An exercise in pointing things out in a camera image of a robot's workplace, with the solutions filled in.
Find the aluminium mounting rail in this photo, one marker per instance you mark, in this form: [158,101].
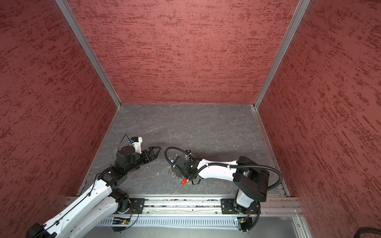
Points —
[198,205]

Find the left circuit board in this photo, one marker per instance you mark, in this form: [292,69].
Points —
[121,221]

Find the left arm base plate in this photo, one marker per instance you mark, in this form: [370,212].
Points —
[131,205]

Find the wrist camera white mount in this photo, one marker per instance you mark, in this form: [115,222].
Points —
[136,143]
[188,155]

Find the left aluminium corner post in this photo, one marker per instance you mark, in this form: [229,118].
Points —
[78,32]

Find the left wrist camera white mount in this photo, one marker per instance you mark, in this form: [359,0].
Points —
[136,143]

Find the white slotted cable duct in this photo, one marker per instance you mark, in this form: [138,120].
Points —
[176,222]

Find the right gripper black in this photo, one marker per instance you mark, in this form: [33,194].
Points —
[184,174]

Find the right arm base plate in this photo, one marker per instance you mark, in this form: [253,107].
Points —
[230,206]

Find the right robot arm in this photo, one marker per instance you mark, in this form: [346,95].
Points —
[250,178]

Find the right circuit board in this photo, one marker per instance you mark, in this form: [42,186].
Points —
[243,224]

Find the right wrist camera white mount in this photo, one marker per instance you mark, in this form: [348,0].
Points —
[188,155]

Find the aluminium corner post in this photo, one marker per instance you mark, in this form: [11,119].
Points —
[288,36]
[78,32]

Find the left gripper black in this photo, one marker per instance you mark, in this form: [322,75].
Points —
[146,154]

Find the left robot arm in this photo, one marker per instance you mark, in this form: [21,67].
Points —
[102,199]

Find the circuit board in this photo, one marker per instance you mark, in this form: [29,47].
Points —
[121,221]
[243,224]

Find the right aluminium corner post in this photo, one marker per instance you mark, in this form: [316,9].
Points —
[288,36]

